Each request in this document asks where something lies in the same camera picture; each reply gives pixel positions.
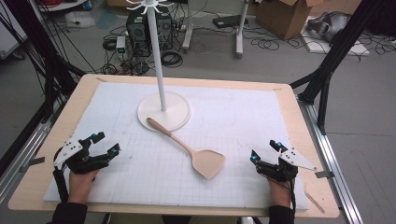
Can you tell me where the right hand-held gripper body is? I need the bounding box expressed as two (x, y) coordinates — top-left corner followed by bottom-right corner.
(255, 147), (318, 184)

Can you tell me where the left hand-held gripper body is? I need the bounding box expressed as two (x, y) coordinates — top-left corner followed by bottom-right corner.
(52, 136), (110, 175)

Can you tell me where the pink spatula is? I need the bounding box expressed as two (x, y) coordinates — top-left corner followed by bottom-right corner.
(146, 117), (227, 181)

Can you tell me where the white hook stand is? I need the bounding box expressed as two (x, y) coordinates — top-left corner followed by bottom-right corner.
(125, 0), (191, 133)

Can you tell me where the person's right hand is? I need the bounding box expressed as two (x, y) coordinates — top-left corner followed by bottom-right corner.
(267, 178), (294, 208)

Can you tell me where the person's left hand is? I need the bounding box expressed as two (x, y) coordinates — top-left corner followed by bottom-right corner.
(67, 168), (101, 205)

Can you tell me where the white grid mat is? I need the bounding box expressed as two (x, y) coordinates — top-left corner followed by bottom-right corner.
(43, 81), (310, 210)

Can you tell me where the grey metal clamp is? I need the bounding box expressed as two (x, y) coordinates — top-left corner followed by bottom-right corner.
(314, 169), (336, 180)
(19, 156), (47, 174)

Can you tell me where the thin wooden stick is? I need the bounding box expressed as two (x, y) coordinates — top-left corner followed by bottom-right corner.
(304, 189), (327, 215)

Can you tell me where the small white device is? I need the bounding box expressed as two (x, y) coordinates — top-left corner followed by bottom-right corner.
(115, 35), (128, 61)

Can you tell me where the black computer tower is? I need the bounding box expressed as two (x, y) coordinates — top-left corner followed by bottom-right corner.
(125, 6), (174, 59)

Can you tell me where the white stand leg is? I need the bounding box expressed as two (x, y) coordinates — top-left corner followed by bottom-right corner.
(181, 0), (196, 53)
(233, 0), (251, 60)

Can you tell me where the clear plastic bag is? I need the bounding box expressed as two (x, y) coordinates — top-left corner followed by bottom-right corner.
(63, 10), (96, 30)

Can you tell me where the white board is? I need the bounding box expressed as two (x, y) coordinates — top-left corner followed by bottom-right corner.
(300, 15), (372, 57)

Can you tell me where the cardboard box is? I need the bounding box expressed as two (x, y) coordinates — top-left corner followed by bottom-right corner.
(254, 0), (325, 40)

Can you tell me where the grey bag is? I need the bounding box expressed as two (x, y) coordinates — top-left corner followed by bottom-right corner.
(305, 11), (352, 44)

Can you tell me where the flat black box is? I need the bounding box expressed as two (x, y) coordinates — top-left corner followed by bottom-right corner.
(212, 14), (249, 30)

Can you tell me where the round white table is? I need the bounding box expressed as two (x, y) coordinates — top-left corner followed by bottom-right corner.
(36, 0), (89, 13)

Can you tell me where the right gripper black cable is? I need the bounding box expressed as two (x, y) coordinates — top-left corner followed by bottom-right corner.
(288, 177), (298, 217)

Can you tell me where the aluminium rail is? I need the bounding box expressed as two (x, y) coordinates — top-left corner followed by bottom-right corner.
(298, 98), (364, 224)
(0, 102), (64, 204)

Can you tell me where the black frame strut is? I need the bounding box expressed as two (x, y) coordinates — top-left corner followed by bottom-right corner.
(289, 0), (387, 135)
(3, 0), (88, 122)

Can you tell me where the coiled black cable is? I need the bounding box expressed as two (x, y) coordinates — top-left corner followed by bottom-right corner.
(160, 49), (184, 68)

